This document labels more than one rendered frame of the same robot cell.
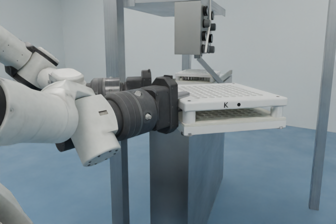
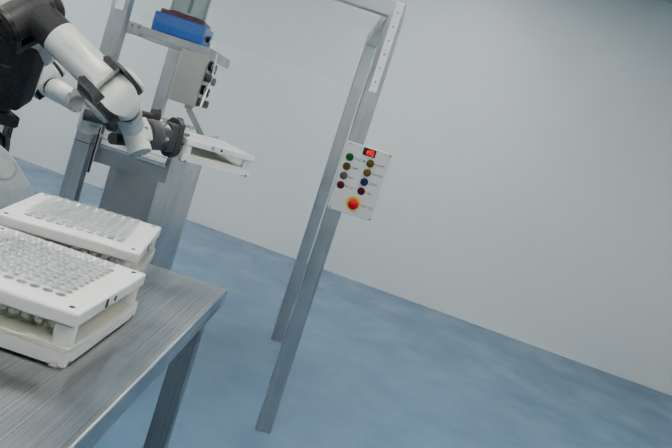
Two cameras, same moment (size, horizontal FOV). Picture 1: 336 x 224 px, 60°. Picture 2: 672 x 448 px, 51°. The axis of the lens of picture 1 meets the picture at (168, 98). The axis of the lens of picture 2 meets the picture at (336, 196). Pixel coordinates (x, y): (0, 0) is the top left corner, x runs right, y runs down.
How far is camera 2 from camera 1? 159 cm
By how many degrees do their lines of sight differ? 23
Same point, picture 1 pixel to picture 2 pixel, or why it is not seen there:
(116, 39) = not seen: hidden behind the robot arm
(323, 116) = (313, 222)
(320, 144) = (302, 256)
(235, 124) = (215, 163)
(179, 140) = (142, 194)
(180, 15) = (185, 62)
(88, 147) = (138, 143)
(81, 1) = not seen: outside the picture
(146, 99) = (168, 128)
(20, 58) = not seen: hidden behind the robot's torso
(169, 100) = (178, 134)
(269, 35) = (289, 102)
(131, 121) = (158, 138)
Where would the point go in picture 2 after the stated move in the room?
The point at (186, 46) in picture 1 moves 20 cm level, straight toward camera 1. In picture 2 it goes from (183, 94) to (187, 97)
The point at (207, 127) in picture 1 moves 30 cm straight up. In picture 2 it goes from (197, 160) to (225, 66)
